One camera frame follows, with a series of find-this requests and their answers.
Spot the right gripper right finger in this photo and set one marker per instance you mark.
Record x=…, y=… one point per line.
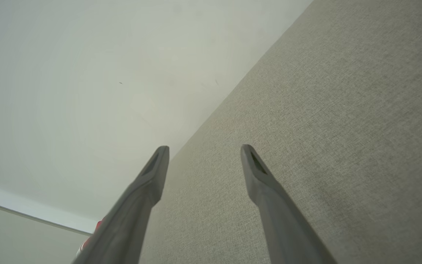
x=284, y=227

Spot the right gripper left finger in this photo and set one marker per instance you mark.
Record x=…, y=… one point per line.
x=130, y=220

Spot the red shorts with white stripe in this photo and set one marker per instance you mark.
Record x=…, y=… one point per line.
x=98, y=226

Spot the grey fabric panel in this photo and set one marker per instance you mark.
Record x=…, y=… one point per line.
x=324, y=128

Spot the white wall baseboard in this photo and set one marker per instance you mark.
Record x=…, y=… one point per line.
x=13, y=205

